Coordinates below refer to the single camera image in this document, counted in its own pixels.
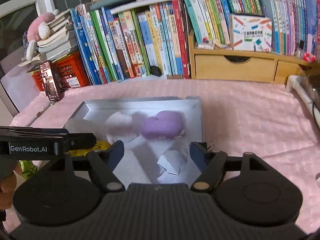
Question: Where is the person's left hand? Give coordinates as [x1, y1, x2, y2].
[0, 164, 19, 207]

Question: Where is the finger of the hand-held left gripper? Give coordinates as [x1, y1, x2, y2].
[62, 132, 97, 154]

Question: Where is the white cardboard box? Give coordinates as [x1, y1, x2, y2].
[64, 95, 204, 184]

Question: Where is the pink and white plush toy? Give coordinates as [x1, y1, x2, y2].
[25, 9, 60, 60]

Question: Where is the row of thin textbooks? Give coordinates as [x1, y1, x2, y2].
[175, 0, 320, 55]

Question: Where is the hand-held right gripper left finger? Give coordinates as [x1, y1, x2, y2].
[37, 141, 125, 193]

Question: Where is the red plastic crate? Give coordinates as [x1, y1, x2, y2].
[31, 51, 90, 92]

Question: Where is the white folded paper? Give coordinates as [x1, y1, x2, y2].
[157, 150, 188, 183]

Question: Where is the wooden drawer organizer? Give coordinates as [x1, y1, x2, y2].
[188, 29, 315, 84]

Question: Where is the pink flower accessory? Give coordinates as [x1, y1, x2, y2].
[302, 52, 317, 63]

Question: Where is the white curved tube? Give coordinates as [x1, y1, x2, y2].
[286, 74, 320, 117]

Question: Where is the black binder clip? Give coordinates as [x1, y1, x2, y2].
[197, 141, 216, 153]

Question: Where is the pink striped tablecloth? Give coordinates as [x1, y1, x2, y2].
[5, 79, 320, 233]

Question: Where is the bright green cloth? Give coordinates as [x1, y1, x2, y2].
[20, 160, 42, 180]

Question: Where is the row of colourful picture books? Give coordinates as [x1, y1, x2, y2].
[70, 0, 192, 85]

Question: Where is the stack of paperback books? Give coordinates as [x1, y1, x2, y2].
[36, 9, 79, 60]

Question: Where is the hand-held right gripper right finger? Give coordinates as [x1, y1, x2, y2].
[190, 142, 274, 193]

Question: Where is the white flat board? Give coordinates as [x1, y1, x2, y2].
[0, 66, 42, 117]

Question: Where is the white box with colourful print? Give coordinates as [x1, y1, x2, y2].
[229, 14, 273, 53]

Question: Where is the white fluffy plush toy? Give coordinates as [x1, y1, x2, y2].
[105, 111, 143, 150]

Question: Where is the purple plush toy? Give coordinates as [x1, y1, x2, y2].
[139, 110, 187, 140]

